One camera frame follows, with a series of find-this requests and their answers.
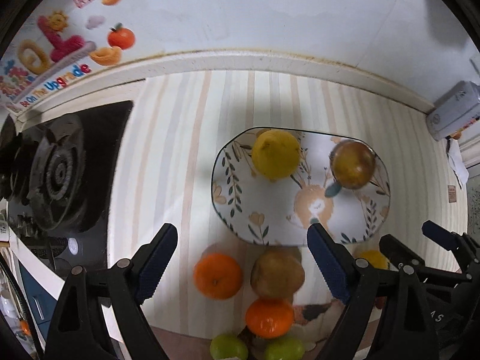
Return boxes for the white folded cloth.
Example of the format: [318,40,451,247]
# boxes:
[446,138,469,189]

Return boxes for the grey gas canister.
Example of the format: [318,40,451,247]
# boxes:
[426,80,479,141]

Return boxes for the brown kiwi fruit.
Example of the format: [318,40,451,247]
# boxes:
[250,248,305,301]

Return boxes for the black gas stove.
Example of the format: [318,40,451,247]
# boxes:
[1,101,134,278]

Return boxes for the yellow lemon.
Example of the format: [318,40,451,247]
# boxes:
[355,250,390,270]
[251,129,300,180]

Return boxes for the yellow lemon front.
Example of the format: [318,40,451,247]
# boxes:
[355,250,390,270]

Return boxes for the orange tangerine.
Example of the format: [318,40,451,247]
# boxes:
[245,298,295,339]
[193,253,243,300]

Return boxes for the floral ceramic plate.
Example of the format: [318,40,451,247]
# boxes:
[211,127,391,246]

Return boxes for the brown passion fruit back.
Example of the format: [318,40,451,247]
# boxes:
[329,140,376,189]

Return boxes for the yellow lemon back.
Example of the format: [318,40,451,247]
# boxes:
[251,129,300,180]

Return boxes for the colourful wall sticker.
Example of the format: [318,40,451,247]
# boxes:
[1,0,137,115]

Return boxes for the striped cat table mat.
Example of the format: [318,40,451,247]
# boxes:
[109,71,467,339]

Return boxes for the green apple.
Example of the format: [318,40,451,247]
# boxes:
[264,336,305,360]
[210,334,249,360]

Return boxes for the small brown card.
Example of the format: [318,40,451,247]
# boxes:
[448,185,457,203]

